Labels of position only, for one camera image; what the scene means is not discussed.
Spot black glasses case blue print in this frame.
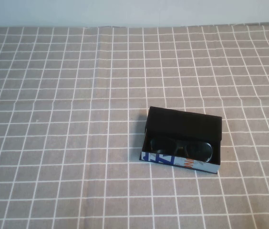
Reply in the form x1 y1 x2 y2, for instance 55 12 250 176
140 106 223 176

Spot black sunglasses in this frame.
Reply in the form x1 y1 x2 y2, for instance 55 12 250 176
149 135 213 164

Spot grey white-checked tablecloth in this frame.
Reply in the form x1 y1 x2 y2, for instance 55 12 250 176
0 22 269 229

